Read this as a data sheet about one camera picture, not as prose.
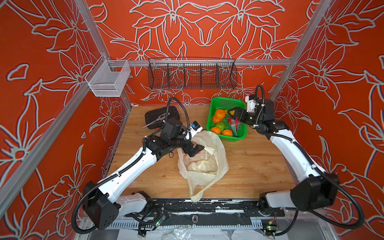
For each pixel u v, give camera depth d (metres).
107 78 0.95
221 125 1.00
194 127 0.61
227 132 0.96
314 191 0.39
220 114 1.03
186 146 0.64
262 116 0.59
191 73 0.97
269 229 0.68
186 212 0.73
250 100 0.70
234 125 0.98
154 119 1.03
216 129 0.97
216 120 1.06
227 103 1.22
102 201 0.38
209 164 0.85
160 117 1.02
